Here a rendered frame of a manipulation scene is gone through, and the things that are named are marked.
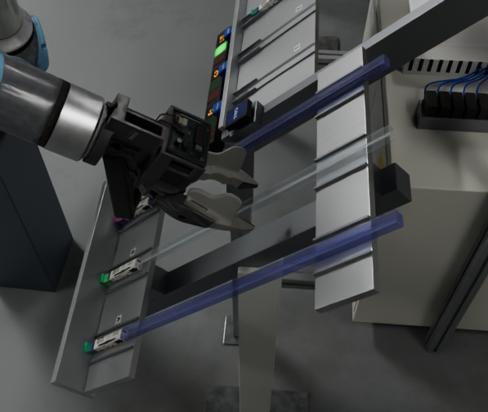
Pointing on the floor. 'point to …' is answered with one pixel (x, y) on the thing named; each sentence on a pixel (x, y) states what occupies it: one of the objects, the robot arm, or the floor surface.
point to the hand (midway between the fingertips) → (244, 205)
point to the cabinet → (443, 188)
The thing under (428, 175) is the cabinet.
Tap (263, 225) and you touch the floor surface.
